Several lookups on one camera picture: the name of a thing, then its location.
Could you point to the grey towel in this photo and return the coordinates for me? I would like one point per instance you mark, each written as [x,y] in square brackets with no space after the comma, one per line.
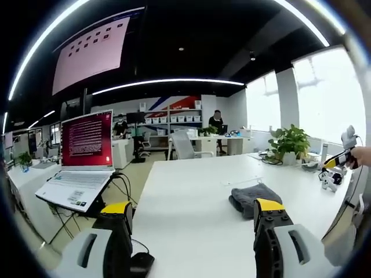
[249,195]

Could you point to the white open laptop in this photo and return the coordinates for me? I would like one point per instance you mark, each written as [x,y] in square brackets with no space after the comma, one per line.
[84,150]

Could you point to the person's right hand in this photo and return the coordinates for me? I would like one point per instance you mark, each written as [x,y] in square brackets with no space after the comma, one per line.
[360,157]

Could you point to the white bottle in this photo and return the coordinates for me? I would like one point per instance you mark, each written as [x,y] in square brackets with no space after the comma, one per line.
[325,153]

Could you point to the small white robot toy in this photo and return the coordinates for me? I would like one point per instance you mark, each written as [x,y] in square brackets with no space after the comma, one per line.
[330,179]

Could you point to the large potted green plant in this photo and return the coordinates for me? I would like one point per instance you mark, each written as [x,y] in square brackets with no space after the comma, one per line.
[290,142]

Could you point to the black laptop stand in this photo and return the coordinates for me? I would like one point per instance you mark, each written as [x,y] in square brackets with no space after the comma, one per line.
[100,202]

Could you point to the black computer mouse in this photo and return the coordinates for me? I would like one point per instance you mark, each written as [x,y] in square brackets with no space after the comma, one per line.
[142,262]

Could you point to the small potted green plant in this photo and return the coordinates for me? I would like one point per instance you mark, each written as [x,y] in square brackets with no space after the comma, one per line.
[25,159]

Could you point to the white office desk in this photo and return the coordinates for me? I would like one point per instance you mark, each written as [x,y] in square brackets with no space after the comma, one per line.
[208,143]

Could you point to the desk plant with leaves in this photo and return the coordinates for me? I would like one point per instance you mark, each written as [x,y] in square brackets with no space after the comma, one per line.
[208,130]

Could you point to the white mesh office chair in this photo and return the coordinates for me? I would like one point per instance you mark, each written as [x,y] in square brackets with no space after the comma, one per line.
[184,146]

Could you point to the black monitor on stand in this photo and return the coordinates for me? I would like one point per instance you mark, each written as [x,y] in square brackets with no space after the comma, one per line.
[135,117]

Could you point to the shelf with white boxes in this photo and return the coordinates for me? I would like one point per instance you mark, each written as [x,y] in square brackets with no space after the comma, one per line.
[179,118]

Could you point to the ceiling light strip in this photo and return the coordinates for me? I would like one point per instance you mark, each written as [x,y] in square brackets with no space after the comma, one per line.
[168,84]

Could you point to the large hanging display screen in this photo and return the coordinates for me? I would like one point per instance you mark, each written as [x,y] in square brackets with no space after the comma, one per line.
[92,49]

